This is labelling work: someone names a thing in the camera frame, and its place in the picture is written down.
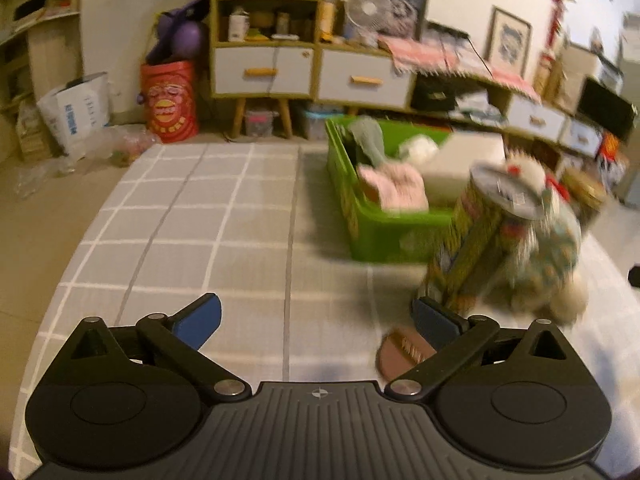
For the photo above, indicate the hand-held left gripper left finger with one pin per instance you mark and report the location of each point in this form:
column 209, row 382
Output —
column 197, row 319

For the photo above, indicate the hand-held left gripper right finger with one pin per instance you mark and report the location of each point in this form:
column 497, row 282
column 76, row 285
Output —
column 436, row 322

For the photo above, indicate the green plastic bin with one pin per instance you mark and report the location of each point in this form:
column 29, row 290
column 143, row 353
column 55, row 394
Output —
column 380, row 240

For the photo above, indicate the cream bunny plush blue dress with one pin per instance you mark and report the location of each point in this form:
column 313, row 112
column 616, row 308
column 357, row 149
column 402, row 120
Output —
column 550, row 252

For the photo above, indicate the pink plush toy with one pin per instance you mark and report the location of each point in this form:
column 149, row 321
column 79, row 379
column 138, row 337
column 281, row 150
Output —
column 395, row 187

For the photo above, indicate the white sponge block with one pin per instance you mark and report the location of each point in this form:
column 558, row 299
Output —
column 470, row 165

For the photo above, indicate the white cloth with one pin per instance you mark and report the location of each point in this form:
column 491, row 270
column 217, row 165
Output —
column 420, row 149

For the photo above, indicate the red and white santa plush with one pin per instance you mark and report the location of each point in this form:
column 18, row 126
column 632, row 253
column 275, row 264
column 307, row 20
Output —
column 525, row 172

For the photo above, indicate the teal knitted cloth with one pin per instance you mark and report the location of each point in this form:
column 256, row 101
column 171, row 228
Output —
column 370, row 140

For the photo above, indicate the brown soft toy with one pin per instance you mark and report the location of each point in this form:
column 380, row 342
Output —
column 395, row 355

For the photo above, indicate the dark tin can yellow label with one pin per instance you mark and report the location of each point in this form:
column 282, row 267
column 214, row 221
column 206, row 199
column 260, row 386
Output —
column 470, row 255

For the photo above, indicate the grey checked tablecloth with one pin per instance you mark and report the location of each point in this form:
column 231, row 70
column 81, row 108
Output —
column 200, row 240

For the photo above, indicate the clear plastic bags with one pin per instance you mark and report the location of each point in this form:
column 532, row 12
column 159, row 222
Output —
column 127, row 146

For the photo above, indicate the gold lid tin can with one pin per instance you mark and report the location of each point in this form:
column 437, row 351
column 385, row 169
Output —
column 582, row 192

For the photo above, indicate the red printed bag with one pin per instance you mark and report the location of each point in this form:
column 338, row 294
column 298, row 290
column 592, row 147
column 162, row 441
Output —
column 167, row 105

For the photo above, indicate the black bag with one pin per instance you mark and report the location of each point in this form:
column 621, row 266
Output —
column 435, row 92

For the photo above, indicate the clear storage box blue lid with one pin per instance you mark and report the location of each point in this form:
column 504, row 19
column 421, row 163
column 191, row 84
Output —
column 320, row 122

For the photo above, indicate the low wooden cabinet white drawers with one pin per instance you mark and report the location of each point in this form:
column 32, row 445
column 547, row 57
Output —
column 535, row 110

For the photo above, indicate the tall wooden cabinet white drawers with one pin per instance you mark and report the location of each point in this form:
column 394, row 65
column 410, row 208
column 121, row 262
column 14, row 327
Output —
column 285, row 70

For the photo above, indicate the pink patterned cloth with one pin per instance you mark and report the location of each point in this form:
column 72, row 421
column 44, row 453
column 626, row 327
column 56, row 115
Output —
column 435, row 55

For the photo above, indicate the black monitor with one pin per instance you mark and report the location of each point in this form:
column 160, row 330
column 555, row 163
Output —
column 607, row 107

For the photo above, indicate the purple plush toy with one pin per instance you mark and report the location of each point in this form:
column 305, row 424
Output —
column 180, row 30

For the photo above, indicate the framed cartoon picture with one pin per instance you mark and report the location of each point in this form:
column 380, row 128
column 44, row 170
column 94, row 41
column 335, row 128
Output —
column 507, row 35

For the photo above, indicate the framed cat picture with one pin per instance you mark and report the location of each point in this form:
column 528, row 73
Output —
column 406, row 10

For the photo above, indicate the small white desk fan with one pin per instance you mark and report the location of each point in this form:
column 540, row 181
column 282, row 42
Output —
column 367, row 10

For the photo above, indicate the wooden wall shelving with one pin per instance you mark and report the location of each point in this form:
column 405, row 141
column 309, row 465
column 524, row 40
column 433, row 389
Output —
column 35, row 35

